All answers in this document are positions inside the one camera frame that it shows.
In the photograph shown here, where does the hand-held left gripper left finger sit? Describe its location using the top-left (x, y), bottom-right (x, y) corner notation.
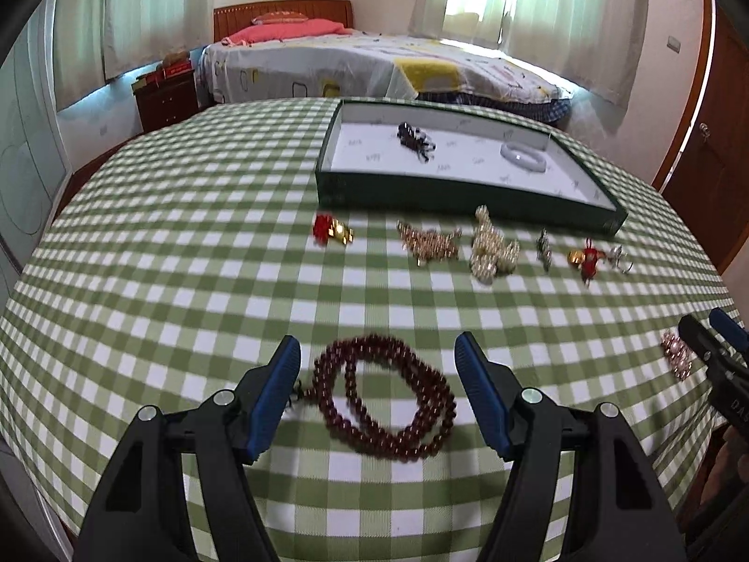
top-left (73, 335), bottom-right (302, 562)

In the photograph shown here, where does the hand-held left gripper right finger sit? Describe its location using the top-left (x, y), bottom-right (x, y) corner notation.
top-left (455, 331), bottom-right (685, 562)

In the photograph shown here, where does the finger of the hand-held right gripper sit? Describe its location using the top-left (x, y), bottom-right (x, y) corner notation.
top-left (679, 315), bottom-right (734, 371)
top-left (709, 307), bottom-right (749, 364)

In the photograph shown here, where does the pink pearl gold bracelet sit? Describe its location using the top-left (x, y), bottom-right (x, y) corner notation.
top-left (660, 331), bottom-right (694, 380)

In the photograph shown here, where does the dark red bead necklace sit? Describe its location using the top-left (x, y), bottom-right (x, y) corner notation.
top-left (289, 333), bottom-right (458, 462)

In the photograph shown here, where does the cream pearl necklace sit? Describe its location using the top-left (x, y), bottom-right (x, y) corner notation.
top-left (470, 205), bottom-right (521, 288)

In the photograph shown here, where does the red knot tassel charm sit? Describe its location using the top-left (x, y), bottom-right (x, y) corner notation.
top-left (567, 238), bottom-right (606, 289)

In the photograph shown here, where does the silver green brooch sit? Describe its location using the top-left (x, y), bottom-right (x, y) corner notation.
top-left (535, 228), bottom-right (555, 273)

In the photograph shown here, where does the gold bead chain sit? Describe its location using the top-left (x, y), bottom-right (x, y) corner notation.
top-left (397, 219), bottom-right (461, 268)

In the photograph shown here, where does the red and gold charm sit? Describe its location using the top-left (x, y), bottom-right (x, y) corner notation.
top-left (312, 214), bottom-right (356, 245)

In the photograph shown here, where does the dark green tray box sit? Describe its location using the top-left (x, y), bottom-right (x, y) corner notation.
top-left (315, 99), bottom-right (628, 239)

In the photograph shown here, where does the green checked tablecloth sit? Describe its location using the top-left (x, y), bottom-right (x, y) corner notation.
top-left (0, 96), bottom-right (741, 562)

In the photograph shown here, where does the brown wooden door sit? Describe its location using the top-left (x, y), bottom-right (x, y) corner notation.
top-left (651, 0), bottom-right (749, 275)

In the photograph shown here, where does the white jade bangle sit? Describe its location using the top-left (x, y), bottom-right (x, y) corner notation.
top-left (499, 141), bottom-right (549, 173)

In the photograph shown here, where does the dark wooden nightstand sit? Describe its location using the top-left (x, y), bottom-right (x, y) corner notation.
top-left (134, 73), bottom-right (201, 133)

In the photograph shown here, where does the bed with patterned quilt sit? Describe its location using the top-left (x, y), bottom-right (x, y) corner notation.
top-left (196, 32), bottom-right (577, 124)

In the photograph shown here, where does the frosted glass wardrobe door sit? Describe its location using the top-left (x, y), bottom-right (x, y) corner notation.
top-left (0, 28), bottom-right (75, 290)

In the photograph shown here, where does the sheer white curtain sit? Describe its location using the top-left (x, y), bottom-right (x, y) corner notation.
top-left (408, 0), bottom-right (652, 133)
top-left (51, 0), bottom-right (245, 111)

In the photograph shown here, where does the pink blanket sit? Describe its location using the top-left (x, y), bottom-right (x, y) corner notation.
top-left (221, 17), bottom-right (347, 48)

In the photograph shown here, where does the orange pillow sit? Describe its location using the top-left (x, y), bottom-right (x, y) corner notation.
top-left (251, 10), bottom-right (309, 25)

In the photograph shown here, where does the wooden headboard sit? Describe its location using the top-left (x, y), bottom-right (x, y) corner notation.
top-left (212, 0), bottom-right (356, 43)

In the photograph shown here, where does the black bead bracelet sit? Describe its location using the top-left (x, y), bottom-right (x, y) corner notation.
top-left (395, 122), bottom-right (439, 163)

